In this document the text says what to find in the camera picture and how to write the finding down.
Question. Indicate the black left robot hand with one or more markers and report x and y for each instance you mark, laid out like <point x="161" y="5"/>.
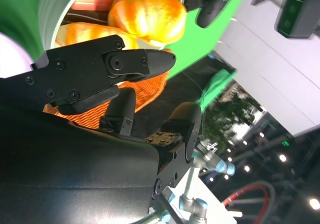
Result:
<point x="210" y="9"/>

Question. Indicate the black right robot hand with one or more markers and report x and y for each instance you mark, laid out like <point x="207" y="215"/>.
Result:
<point x="75" y="159"/>

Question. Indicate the pale green bowl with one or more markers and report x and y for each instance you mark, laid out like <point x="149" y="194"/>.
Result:
<point x="50" y="21"/>

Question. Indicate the orange wicker basket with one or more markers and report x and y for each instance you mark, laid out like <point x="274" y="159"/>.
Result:
<point x="147" y="91"/>

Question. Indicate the lavender round plate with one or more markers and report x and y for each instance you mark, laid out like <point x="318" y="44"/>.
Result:
<point x="10" y="56"/>

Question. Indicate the green tablecloth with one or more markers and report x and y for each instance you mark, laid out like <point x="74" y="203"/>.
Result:
<point x="200" y="46"/>

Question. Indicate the green leafy tree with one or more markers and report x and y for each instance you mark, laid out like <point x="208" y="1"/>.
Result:
<point x="225" y="116"/>

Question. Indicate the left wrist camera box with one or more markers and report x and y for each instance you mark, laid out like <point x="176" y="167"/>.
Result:
<point x="300" y="21"/>

